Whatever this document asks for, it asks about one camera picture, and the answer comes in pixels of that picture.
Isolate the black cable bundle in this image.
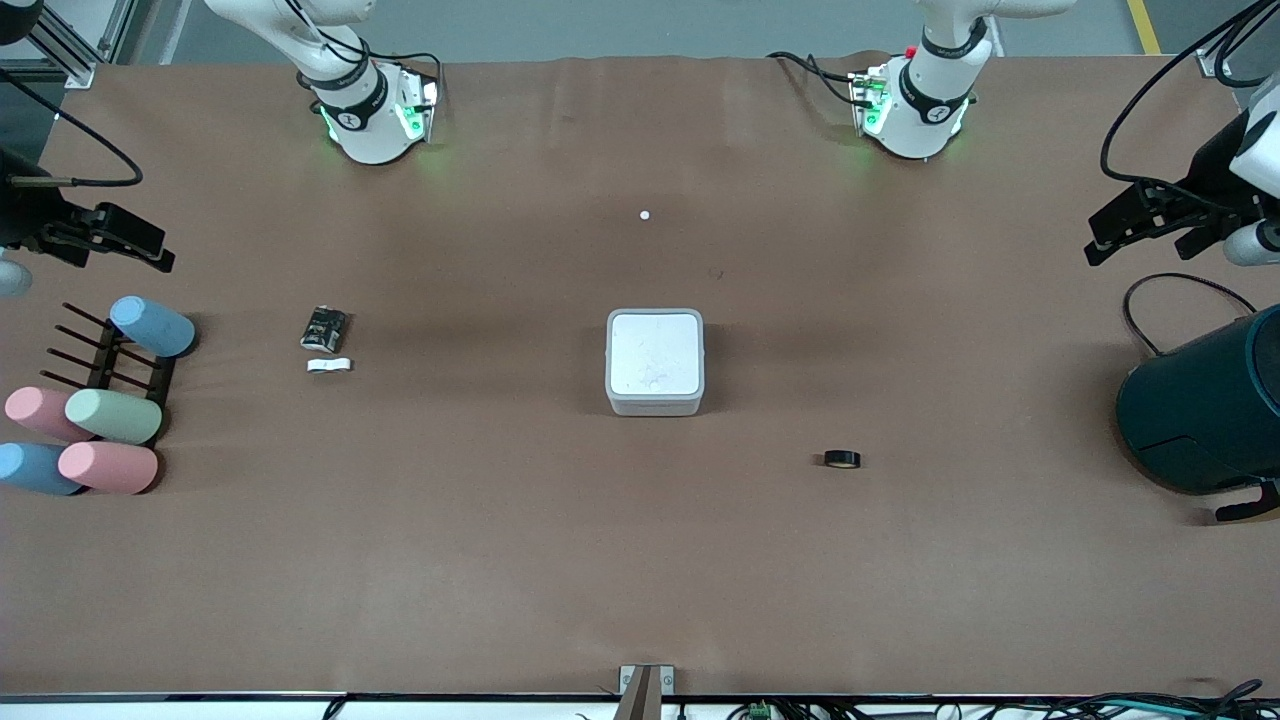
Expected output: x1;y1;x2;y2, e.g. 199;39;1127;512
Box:
1035;678;1269;720

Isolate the black left arm base cable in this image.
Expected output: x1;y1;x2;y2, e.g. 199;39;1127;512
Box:
767;49;873;109

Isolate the green plastic cup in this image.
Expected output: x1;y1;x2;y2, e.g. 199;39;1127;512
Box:
64;388;164;446

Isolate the black cable loop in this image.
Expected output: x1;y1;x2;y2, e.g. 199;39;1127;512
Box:
1122;272;1258;357

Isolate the blue plastic cup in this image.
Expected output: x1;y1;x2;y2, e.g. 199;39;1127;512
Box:
0;442;83;497
109;296;197;359

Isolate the black right arm base cable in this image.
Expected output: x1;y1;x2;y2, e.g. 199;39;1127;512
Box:
283;0;444;106

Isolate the black cup rack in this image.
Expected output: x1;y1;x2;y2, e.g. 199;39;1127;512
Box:
45;303;179;446

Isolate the aluminium frame profile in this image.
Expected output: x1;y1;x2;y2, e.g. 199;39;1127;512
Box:
0;0;143;91

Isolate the black curved handle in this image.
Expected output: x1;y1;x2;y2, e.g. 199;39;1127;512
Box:
1214;479;1280;524

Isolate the white square lidded bin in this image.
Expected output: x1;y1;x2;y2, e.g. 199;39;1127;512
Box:
605;308;706;418

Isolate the metal table edge bracket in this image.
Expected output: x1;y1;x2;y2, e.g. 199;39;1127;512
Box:
618;664;675;720

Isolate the dark teal round container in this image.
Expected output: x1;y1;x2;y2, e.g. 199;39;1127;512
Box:
1116;304;1280;497

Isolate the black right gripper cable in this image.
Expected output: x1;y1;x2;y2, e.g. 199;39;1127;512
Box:
0;68;144;191

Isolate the brown table cover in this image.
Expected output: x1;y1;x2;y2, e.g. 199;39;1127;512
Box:
0;52;1280;699

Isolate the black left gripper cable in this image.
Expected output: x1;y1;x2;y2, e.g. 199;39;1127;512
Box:
1099;0;1280;213

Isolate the black tissue pack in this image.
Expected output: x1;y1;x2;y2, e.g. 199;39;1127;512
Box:
300;306;349;354

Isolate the black arm base cable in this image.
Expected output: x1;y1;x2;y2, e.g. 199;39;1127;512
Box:
767;49;873;109
283;0;444;106

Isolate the aluminium corner bracket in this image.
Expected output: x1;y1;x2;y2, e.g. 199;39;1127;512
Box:
1194;44;1251;83

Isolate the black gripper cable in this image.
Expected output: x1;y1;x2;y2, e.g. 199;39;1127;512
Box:
0;68;144;191
1099;0;1280;213

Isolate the pink plastic cup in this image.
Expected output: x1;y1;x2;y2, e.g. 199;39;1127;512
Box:
57;440;160;496
4;386;93;442

